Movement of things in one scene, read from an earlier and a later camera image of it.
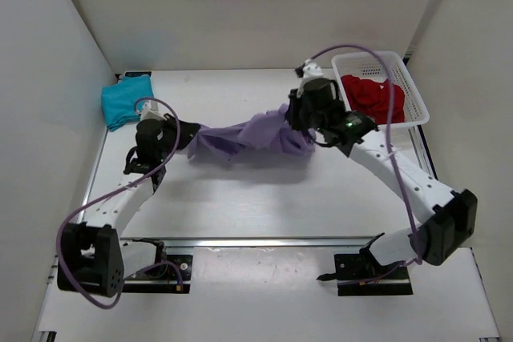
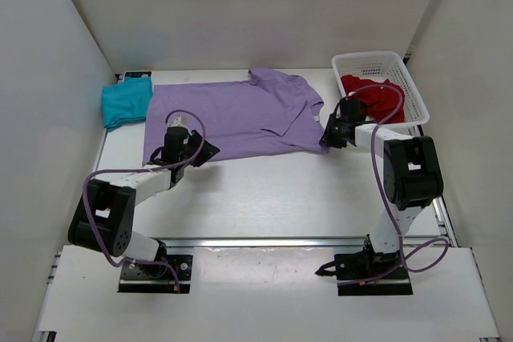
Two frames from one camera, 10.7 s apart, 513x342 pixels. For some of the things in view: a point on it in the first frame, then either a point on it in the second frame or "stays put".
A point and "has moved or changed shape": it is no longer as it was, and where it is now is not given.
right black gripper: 292,116 → 329,140
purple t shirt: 270,134 has moved or changed shape
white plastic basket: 367,65 stays put
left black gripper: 188,131 → 207,152
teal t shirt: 118,101 stays put
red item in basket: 371,97 stays put
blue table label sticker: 131,74 stays put
